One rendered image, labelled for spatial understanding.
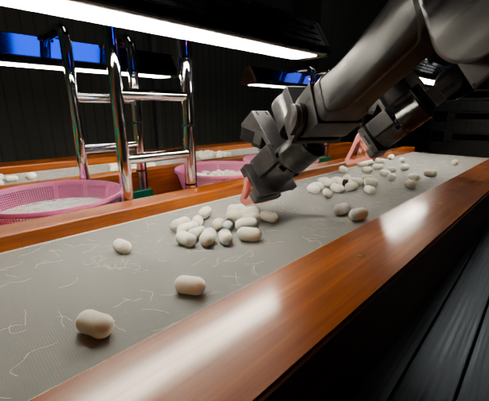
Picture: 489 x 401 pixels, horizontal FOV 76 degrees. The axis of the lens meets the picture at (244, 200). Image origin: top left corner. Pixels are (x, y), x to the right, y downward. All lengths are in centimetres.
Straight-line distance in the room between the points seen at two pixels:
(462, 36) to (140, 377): 29
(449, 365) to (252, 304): 23
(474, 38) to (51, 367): 37
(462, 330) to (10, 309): 51
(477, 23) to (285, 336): 24
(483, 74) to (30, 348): 39
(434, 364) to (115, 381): 32
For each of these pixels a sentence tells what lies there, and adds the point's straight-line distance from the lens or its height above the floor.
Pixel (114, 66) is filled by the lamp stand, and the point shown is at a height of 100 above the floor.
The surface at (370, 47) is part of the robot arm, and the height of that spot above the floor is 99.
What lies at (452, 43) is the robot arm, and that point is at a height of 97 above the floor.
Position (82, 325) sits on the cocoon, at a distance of 32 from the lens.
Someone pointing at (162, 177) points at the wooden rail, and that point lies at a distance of 99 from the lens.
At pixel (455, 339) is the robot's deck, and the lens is 48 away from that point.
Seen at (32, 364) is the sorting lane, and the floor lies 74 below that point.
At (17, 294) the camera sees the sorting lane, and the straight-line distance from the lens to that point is 43.
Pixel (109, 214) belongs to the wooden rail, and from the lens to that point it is 58.
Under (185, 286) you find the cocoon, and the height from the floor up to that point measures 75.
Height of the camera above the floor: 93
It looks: 16 degrees down
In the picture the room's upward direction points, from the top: straight up
